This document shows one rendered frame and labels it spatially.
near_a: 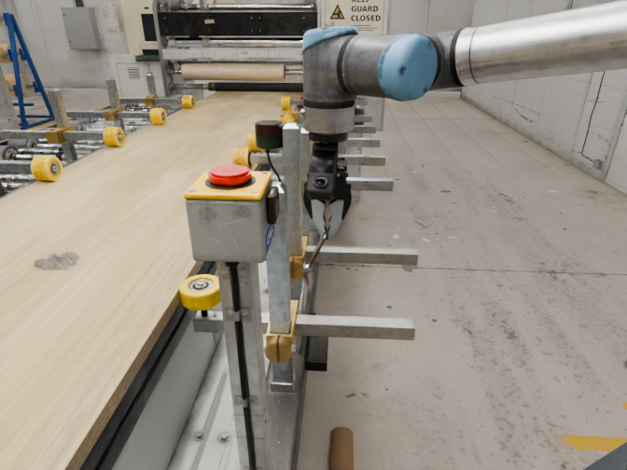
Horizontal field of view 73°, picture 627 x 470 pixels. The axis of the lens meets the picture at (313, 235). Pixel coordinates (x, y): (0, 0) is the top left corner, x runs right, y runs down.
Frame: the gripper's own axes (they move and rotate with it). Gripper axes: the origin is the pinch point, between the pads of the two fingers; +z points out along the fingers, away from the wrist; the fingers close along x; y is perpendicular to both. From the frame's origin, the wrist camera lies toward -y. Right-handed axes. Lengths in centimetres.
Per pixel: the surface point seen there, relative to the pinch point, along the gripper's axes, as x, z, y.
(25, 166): 99, 3, 51
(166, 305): 28.5, 8.2, -13.8
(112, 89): 116, -9, 147
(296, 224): 7.4, 3.2, 11.8
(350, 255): -5.2, 13.1, 16.1
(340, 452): -4, 91, 20
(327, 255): 0.3, 13.2, 16.1
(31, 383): 40, 8, -33
